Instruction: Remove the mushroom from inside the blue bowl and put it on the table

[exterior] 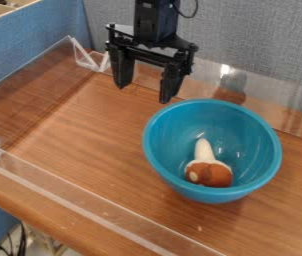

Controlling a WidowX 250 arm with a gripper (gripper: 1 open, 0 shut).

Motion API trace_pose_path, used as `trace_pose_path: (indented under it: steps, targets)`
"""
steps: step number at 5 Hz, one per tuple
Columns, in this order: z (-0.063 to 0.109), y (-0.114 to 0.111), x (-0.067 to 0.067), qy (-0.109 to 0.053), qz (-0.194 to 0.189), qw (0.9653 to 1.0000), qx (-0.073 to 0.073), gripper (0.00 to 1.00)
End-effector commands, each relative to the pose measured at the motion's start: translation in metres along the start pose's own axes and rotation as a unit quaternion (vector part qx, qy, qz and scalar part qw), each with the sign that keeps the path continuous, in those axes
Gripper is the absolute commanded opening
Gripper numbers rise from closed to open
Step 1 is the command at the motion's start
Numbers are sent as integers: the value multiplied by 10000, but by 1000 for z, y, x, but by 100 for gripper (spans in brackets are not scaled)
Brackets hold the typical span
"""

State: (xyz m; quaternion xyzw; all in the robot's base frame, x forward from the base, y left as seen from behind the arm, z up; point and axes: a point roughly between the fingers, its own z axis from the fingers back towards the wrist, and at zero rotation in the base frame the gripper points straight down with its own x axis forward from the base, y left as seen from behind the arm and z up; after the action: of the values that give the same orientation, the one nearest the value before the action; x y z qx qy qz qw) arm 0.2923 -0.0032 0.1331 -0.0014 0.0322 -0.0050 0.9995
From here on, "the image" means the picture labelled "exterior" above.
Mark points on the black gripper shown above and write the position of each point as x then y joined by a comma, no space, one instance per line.
172,53

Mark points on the blue plastic bowl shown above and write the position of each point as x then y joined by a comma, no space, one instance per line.
213,149

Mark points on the brown white toy mushroom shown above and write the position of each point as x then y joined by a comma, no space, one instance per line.
205,170

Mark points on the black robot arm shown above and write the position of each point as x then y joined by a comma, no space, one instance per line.
156,20

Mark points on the clear acrylic back barrier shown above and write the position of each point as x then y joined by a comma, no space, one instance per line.
276,99

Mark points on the clear acrylic barrier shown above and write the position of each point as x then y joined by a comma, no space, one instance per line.
121,220
37,90
276,99

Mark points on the clear acrylic left barrier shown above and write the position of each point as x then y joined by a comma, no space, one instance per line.
37,90

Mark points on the blue partition panel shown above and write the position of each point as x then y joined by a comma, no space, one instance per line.
35,27

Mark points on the clear acrylic front barrier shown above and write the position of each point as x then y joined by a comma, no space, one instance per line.
121,220

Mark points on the clear acrylic corner bracket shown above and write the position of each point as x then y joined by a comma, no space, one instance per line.
91,60

